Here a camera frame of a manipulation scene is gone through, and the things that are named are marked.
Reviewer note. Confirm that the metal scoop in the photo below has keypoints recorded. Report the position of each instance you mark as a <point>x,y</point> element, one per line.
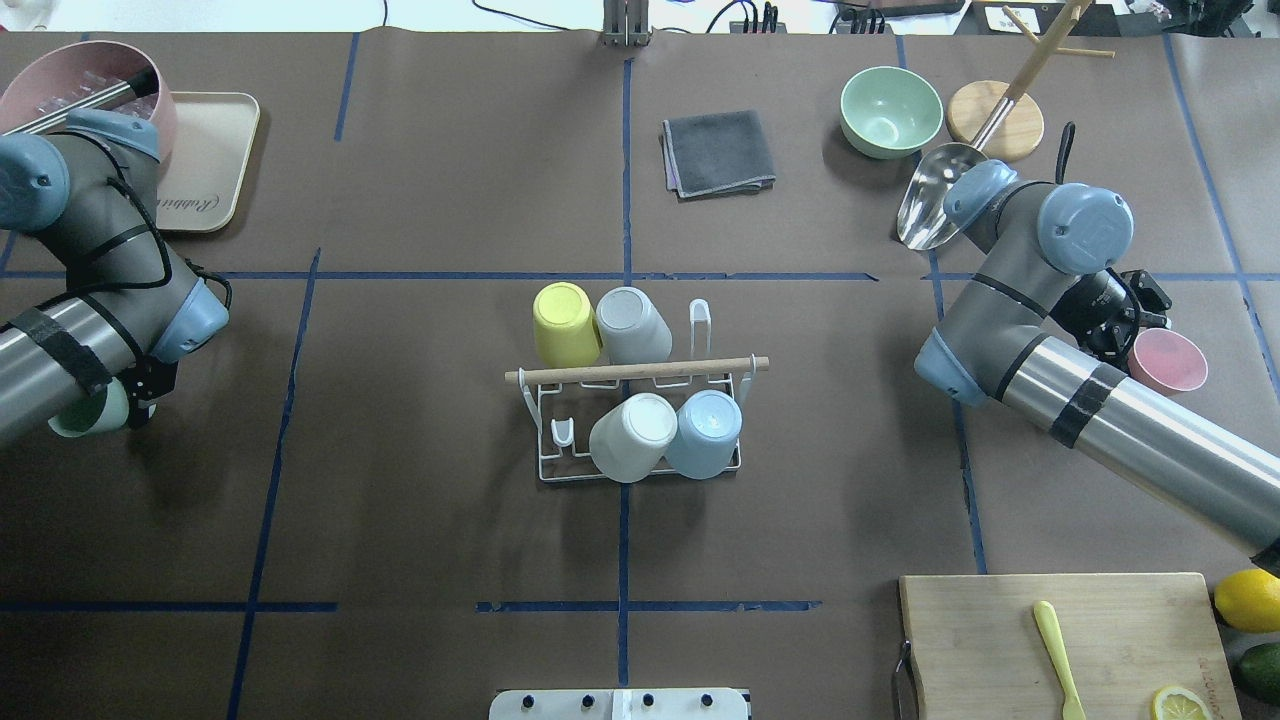
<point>922,222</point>

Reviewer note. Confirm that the pink cup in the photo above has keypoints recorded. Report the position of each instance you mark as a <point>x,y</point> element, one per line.
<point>1167,362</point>

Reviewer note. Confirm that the beige tray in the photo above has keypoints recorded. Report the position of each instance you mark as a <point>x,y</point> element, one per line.
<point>203,177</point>

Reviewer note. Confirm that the green lime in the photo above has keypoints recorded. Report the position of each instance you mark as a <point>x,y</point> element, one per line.
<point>1257,672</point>

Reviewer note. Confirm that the yellow cup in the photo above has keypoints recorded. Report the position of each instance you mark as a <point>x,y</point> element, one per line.
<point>564,327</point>

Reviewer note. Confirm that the mint green bowl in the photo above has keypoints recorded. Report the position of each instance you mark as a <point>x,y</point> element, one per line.
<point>889,112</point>

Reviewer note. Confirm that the aluminium frame post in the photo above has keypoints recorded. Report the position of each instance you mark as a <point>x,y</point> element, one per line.
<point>626,23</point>

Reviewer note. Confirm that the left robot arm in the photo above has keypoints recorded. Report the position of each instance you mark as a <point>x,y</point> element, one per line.
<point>99,355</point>

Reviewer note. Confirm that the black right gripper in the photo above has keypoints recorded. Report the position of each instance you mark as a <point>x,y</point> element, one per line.
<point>1094,302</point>

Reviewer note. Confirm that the white cup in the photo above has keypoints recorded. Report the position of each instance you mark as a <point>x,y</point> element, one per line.
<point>629,441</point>

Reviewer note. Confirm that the yellow plastic knife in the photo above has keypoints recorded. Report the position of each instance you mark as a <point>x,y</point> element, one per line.
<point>1049,629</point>

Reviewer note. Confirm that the pink bowl with ice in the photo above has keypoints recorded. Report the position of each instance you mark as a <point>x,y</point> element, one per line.
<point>72,72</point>

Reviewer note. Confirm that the lemon slice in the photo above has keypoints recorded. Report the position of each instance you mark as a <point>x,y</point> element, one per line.
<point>1175,702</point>

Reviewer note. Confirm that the white wire cup rack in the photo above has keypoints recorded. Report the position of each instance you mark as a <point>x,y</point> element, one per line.
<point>564,404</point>

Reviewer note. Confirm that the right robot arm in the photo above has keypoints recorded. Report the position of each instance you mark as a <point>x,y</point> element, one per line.
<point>996,342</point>

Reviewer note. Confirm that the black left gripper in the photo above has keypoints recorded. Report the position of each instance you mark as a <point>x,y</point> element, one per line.
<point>150,384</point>

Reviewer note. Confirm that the yellow lemon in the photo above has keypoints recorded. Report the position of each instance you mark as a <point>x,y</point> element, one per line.
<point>1248,601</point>

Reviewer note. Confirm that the grey cup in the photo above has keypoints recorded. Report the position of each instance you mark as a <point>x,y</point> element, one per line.
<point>632,330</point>

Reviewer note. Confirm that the metal tongs black handle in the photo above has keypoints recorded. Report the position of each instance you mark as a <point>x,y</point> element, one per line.
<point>142,84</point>

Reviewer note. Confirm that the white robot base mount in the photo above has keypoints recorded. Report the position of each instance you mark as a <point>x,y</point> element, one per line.
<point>622,703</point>

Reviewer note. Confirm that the light blue cup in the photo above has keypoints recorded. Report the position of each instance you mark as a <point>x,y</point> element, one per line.
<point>708,429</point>

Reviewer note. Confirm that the grey folded cloth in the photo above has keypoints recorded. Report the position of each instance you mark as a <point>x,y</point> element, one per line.
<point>716,154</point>

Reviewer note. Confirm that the mint green cup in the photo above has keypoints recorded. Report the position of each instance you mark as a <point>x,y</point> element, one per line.
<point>104,412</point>

